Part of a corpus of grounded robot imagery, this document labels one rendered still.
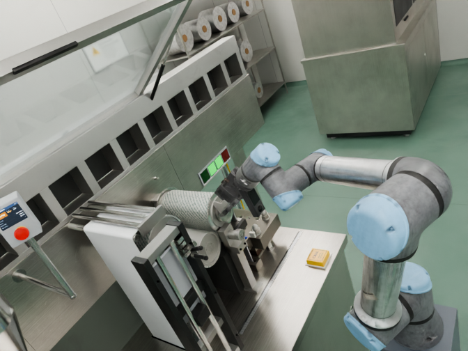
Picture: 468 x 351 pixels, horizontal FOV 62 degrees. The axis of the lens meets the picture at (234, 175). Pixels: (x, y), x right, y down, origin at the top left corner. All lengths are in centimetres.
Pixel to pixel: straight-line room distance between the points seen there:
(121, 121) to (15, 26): 262
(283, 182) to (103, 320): 85
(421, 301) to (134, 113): 114
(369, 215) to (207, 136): 121
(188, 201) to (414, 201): 86
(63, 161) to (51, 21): 293
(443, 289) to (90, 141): 209
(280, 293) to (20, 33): 326
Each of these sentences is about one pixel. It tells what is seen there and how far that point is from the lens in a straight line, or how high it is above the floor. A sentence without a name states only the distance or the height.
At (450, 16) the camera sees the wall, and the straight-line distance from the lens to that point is 554.
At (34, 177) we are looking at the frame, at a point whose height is 162.
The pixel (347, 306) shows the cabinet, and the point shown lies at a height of 57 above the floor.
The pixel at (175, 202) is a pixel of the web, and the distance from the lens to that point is 146.
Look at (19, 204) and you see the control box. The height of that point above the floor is 169.
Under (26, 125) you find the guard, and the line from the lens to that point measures 112.
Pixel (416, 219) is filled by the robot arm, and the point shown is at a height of 149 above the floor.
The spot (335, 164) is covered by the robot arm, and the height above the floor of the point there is 145.
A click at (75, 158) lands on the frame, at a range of 140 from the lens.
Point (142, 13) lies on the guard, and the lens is 109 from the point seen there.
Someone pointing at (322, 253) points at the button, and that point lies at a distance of 157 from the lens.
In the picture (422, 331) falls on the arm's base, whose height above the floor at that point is 96.
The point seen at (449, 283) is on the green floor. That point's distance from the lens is 267.
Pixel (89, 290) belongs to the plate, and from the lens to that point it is 149.
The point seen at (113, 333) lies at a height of 98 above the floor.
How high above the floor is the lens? 198
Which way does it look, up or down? 28 degrees down
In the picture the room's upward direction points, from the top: 21 degrees counter-clockwise
